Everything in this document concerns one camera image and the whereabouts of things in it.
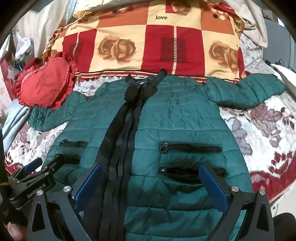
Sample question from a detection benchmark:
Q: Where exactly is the green quilted puffer jacket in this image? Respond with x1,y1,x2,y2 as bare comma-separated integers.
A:
29,71,285,240

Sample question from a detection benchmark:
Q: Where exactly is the light blue folded cloth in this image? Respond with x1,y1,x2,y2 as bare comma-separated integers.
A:
2,99,31,155

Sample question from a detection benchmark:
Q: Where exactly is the red heart-shaped ruffled pillow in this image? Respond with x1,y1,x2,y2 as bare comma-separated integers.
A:
16,52,77,109

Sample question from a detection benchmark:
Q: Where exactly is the red cream rose checkered blanket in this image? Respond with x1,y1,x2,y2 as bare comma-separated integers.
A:
43,1,246,82

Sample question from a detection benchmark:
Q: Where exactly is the white grey bedding pile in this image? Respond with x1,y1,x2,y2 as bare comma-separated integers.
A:
224,0,268,48

